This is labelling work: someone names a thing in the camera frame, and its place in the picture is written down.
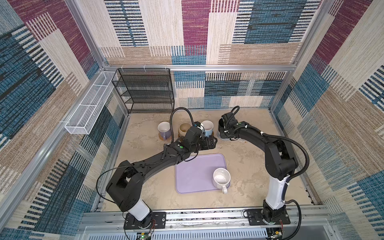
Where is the white wire mesh wall basket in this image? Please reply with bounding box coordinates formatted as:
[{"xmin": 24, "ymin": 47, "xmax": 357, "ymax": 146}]
[{"xmin": 65, "ymin": 72, "xmax": 115, "ymax": 135}]

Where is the light blue handled mug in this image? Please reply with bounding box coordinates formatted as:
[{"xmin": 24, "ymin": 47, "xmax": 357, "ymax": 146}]
[{"xmin": 201, "ymin": 120, "xmax": 214, "ymax": 137}]

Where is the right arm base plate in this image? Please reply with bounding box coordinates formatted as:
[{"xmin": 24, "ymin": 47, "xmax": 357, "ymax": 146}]
[{"xmin": 243, "ymin": 207, "xmax": 291, "ymax": 226}]

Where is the aluminium front rail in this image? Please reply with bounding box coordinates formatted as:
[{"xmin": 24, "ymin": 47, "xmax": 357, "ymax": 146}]
[{"xmin": 75, "ymin": 205, "xmax": 342, "ymax": 240}]

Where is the lavender mug white inside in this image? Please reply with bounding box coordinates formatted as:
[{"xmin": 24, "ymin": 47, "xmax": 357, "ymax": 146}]
[{"xmin": 158, "ymin": 122, "xmax": 171, "ymax": 132}]

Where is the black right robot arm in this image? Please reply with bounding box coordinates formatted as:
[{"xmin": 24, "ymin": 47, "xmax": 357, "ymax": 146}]
[{"xmin": 219, "ymin": 119, "xmax": 298, "ymax": 210}]

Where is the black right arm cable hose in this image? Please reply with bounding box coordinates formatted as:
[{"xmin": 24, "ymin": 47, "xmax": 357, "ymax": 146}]
[{"xmin": 260, "ymin": 133, "xmax": 310, "ymax": 182}]

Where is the tan wicker round coaster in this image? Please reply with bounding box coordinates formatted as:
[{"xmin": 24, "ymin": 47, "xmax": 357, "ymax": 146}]
[{"xmin": 159, "ymin": 132, "xmax": 172, "ymax": 141}]

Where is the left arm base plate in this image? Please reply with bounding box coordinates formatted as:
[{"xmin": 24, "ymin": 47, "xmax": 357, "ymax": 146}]
[{"xmin": 124, "ymin": 212, "xmax": 167, "ymax": 230}]

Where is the black wire mesh shelf rack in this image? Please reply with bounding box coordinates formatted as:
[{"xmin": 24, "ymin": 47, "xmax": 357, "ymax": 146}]
[{"xmin": 112, "ymin": 68, "xmax": 175, "ymax": 114}]

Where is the black ceramic mug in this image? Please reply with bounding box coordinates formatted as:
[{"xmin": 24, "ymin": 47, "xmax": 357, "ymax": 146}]
[{"xmin": 219, "ymin": 119, "xmax": 225, "ymax": 129}]

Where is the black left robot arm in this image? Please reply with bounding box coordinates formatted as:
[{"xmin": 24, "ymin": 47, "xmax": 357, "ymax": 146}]
[{"xmin": 106, "ymin": 136, "xmax": 218, "ymax": 222}]

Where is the white ceramic mug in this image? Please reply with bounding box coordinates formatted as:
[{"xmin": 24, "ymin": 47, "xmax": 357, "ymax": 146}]
[{"xmin": 213, "ymin": 168, "xmax": 231, "ymax": 194}]

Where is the lavender plastic tray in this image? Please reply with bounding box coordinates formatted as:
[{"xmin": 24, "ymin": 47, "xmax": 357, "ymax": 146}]
[{"xmin": 175, "ymin": 154, "xmax": 227, "ymax": 194}]

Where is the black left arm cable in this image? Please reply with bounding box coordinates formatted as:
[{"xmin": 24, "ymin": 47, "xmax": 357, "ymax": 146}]
[{"xmin": 169, "ymin": 107, "xmax": 196, "ymax": 143}]

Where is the beige ceramic mug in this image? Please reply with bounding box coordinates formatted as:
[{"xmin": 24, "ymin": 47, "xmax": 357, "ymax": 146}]
[{"xmin": 178, "ymin": 123, "xmax": 191, "ymax": 138}]

